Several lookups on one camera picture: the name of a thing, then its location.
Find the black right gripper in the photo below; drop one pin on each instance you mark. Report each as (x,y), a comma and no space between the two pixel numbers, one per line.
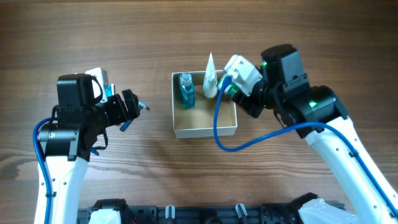
(247,104)

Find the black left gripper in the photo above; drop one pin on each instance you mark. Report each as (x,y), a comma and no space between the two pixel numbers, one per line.
(123,106)

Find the green soap box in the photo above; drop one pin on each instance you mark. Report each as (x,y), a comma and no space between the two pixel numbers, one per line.
(231,89)

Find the white lotion tube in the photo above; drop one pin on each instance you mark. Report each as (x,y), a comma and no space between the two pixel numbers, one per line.
(210,80)

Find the blue mouthwash bottle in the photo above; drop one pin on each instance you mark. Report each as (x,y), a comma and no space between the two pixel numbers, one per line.
(187,90)

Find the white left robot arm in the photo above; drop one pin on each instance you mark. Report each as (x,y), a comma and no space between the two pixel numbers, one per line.
(63,142)

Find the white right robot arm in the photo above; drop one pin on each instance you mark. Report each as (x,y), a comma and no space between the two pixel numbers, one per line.
(281,84)

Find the white cardboard box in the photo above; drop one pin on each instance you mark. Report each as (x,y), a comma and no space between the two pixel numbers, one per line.
(197,122)

